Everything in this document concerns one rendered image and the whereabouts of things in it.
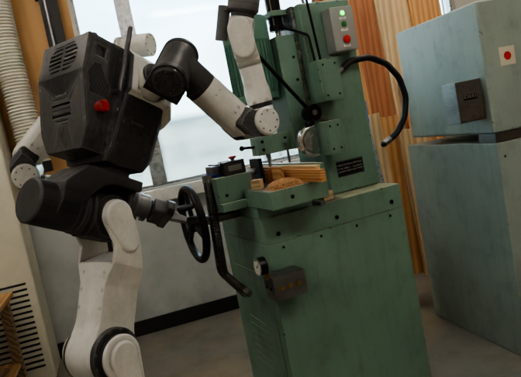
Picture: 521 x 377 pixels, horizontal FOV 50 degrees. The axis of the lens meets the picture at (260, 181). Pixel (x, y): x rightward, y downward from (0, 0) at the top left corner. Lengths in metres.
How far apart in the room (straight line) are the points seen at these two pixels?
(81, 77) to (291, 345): 1.14
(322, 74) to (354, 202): 0.47
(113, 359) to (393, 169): 2.48
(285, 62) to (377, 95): 1.66
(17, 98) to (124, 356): 2.04
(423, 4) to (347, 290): 2.37
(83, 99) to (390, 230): 1.23
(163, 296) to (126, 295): 2.01
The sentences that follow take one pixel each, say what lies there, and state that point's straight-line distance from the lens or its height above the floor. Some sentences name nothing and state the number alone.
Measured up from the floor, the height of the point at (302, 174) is 0.93.
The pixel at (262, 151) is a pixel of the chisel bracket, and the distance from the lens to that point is 2.07.
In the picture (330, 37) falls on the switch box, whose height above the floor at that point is 1.38.
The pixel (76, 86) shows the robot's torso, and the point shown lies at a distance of 1.46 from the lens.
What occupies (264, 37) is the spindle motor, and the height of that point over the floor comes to 1.42.
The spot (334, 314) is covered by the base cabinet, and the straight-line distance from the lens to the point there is 2.06.
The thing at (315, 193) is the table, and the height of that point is 0.86.
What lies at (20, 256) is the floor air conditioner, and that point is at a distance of 3.17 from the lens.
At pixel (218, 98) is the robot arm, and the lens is 1.47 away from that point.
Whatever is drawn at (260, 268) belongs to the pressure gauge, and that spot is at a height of 0.66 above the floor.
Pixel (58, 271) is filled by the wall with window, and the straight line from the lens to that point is 3.47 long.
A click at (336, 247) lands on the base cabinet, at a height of 0.64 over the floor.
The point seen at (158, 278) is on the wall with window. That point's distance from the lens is 3.49.
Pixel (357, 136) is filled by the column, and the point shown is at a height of 1.00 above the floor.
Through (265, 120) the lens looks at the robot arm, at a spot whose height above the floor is 1.12.
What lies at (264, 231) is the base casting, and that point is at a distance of 1.89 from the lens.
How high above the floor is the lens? 1.12
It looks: 6 degrees down
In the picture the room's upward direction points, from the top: 11 degrees counter-clockwise
